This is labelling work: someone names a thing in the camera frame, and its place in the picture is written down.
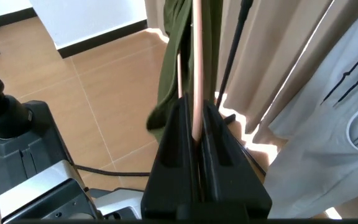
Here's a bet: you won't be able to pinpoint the black clothes rack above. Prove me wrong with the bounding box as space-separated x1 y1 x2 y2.
215 0 267 177

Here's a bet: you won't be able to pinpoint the black cable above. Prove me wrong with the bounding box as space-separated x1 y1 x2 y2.
73 164 151 177

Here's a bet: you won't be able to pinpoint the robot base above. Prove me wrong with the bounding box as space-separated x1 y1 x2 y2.
0 62 144 224

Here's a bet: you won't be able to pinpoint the pale grey shorts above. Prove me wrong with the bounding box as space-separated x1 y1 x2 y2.
264 0 358 218

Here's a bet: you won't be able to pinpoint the green printed garment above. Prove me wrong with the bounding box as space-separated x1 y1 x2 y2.
146 0 224 144

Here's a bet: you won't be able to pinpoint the pink clothes hanger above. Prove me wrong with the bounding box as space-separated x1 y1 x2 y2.
176 0 205 143

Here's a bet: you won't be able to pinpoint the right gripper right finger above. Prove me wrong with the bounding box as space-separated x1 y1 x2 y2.
199 100 273 219

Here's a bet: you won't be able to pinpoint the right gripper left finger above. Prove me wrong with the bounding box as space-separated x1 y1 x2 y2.
140 94 201 219

